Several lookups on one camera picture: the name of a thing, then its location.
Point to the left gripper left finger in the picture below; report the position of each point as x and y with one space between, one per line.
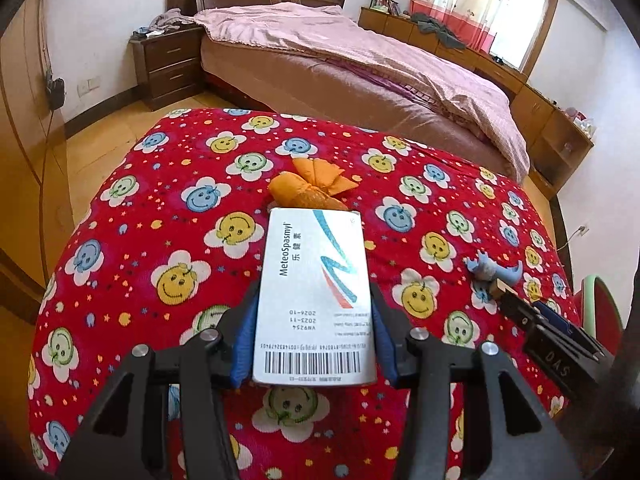
234 354

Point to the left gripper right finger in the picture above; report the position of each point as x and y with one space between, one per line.
390 330

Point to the white medicine box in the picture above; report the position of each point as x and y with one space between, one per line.
314 320

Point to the red bin with green rim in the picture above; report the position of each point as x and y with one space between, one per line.
600 316

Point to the small wooden block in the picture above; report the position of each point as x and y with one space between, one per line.
499 289

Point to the blue grey toy figure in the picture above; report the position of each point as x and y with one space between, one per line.
487 269

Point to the red floral smiley quilt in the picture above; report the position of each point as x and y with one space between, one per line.
177 233

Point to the small orange tied bag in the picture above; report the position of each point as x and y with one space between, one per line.
314 184

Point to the pink striped duvet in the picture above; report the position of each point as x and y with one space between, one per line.
318 62

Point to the dark wooden nightstand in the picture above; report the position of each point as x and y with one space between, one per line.
168 67

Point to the bed with brown sheet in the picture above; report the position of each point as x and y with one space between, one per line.
308 57

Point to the dark clothes pile on desk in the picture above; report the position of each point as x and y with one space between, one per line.
429 25

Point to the clothes on nightstand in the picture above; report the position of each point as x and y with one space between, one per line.
169 21

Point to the black charger on wall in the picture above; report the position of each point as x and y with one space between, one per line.
55 91

